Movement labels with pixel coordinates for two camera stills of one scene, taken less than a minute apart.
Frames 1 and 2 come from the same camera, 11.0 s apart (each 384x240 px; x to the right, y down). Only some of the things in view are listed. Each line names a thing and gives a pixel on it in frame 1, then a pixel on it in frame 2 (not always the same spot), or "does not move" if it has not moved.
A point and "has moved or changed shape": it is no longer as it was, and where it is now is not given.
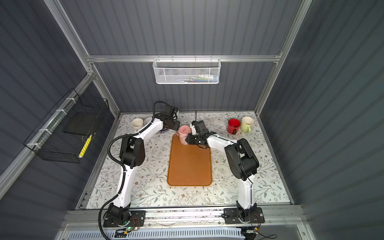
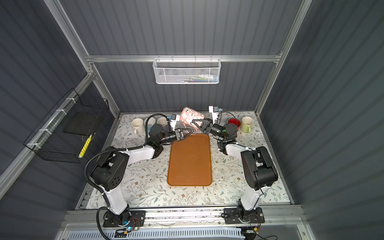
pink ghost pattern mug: x=182 y=133 has moved or changed shape
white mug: x=136 y=124 does not move
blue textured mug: x=147 y=120 does not move
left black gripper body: x=174 y=125 -> x=178 y=137
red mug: x=233 y=125 does not move
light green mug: x=246 y=123 does not move
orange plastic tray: x=189 y=165 does not move
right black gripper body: x=194 y=139 -> x=209 y=130
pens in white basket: x=203 y=78 does not move
